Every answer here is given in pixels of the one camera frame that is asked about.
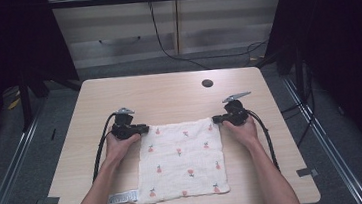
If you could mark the grey tape piece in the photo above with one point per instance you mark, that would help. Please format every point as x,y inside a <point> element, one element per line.
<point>307,172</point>
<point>52,201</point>

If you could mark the person's left hand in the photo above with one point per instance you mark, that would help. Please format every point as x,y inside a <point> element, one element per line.
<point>118,150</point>

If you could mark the small black tape strip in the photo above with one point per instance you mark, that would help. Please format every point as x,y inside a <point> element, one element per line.
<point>53,134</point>

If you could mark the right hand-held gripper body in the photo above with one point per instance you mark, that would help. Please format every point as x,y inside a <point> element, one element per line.
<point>235,113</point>

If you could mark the yellow tape strip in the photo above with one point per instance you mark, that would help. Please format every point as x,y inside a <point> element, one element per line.
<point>14,104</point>

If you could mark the dark curtain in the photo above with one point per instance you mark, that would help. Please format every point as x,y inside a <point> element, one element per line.
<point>3,48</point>
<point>348,49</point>

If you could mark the black stand leg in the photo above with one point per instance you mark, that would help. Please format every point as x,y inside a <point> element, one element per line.
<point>26,107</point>
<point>299,77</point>

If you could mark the white printed muslin cloth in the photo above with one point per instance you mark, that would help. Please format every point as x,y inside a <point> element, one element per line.
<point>181,162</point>

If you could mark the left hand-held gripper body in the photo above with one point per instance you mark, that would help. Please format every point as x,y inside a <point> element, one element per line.
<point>124,129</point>

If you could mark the person's right hand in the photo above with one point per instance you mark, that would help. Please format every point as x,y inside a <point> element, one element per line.
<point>244,134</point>

